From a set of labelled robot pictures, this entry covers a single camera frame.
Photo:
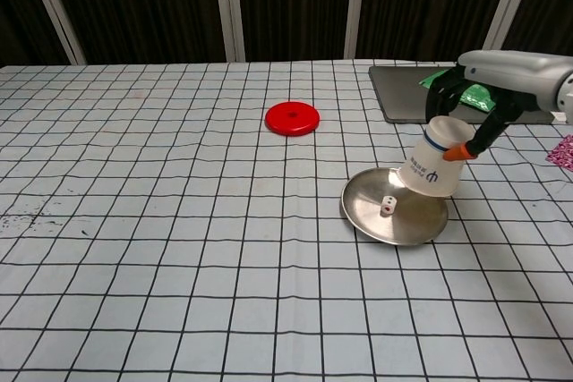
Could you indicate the white frame post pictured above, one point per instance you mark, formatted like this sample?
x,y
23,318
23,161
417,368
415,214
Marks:
x,y
360,2
53,11
508,6
229,6

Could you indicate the blue checked tablecloth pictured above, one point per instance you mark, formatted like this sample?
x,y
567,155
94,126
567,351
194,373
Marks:
x,y
179,221

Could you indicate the red round disc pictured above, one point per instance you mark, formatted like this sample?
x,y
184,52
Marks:
x,y
304,122

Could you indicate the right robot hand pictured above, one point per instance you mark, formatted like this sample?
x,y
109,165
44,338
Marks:
x,y
515,75

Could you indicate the grey closed laptop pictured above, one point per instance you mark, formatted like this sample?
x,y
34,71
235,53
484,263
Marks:
x,y
398,95

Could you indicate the round stainless steel plate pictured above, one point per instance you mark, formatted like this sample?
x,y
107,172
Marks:
x,y
403,225

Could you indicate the white die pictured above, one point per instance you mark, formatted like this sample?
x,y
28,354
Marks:
x,y
387,206

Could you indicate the purple patterned packet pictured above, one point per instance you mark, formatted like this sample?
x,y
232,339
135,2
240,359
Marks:
x,y
564,154

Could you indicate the green foil packet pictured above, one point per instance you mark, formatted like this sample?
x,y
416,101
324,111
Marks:
x,y
474,98
430,80

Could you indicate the black pleated curtain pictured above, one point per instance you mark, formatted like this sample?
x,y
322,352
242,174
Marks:
x,y
147,6

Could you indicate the white paper cup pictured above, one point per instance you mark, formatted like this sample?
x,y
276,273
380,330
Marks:
x,y
430,167

